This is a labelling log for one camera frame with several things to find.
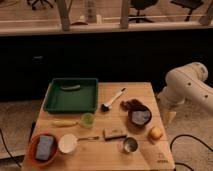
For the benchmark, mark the steel cup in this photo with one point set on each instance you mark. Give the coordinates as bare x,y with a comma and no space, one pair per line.
130,145

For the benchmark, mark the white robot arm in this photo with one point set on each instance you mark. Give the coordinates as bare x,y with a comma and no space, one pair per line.
185,83

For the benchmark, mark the green plastic tray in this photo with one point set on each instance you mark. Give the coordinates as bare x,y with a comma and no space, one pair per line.
78,101

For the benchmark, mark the green cucumber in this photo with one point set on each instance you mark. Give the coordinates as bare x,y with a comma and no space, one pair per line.
70,88

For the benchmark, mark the green plastic cup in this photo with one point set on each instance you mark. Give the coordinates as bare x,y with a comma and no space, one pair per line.
87,120

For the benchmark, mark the dark bowl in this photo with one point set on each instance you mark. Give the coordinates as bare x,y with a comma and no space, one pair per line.
140,116

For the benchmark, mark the brown sponge block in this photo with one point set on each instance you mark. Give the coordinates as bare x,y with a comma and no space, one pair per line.
110,134

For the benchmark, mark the yellow banana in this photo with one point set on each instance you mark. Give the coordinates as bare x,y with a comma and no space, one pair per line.
60,123

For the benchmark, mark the yellow apple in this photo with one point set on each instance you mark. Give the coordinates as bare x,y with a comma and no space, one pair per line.
155,133

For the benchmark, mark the office chair centre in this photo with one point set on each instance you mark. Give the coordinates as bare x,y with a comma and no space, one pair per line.
140,5

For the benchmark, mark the office chair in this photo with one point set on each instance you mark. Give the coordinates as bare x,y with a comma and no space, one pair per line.
190,4
43,3
140,5

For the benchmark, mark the blue sponge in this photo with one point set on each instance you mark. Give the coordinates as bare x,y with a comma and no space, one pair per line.
44,147

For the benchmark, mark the orange bowl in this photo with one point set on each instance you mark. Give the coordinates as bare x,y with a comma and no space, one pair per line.
31,153

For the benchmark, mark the office chair left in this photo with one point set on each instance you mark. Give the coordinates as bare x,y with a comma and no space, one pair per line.
43,3

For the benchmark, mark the office chair right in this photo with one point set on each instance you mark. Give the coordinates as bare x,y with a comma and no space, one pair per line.
190,4

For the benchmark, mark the white handled dish brush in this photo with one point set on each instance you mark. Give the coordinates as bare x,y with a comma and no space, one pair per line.
106,106

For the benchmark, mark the white ladle with handle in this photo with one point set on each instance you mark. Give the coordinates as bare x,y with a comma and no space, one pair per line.
68,143

